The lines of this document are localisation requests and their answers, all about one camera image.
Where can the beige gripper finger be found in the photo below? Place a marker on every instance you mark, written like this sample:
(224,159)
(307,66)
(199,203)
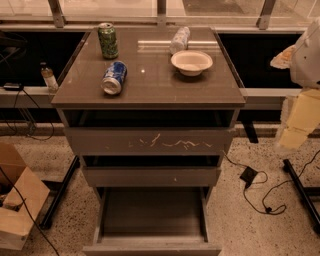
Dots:
(284,59)
(300,116)

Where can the blue pepsi can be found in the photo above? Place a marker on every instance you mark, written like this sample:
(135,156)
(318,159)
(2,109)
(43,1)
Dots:
(114,77)

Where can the green soda can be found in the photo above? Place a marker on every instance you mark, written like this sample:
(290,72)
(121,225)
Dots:
(108,40)

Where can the top drawer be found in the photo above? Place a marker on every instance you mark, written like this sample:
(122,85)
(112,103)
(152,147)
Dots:
(149,141)

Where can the open bottom drawer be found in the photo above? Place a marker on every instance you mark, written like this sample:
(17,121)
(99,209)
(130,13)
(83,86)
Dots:
(169,221)

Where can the middle drawer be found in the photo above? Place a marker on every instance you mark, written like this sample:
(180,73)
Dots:
(151,177)

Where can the black right table leg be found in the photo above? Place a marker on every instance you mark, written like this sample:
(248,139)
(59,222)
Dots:
(306,194)

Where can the black table leg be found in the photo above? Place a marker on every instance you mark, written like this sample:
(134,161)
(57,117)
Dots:
(306,194)
(57,190)

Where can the black power adapter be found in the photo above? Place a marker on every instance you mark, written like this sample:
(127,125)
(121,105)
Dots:
(248,176)

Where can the white paper bowl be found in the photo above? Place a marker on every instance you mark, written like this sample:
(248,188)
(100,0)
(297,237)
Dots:
(191,63)

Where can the clear plastic water bottle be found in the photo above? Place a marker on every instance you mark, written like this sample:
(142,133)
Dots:
(180,40)

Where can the small bottle on ledge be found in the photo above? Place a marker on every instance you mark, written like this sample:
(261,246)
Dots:
(49,78)

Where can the black device on ledge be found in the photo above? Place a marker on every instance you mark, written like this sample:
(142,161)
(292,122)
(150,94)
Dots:
(13,86)

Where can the black left table leg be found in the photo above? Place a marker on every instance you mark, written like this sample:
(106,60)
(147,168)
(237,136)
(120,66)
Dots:
(57,190)

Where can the cardboard box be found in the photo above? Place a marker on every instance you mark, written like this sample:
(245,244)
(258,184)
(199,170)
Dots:
(24,196)

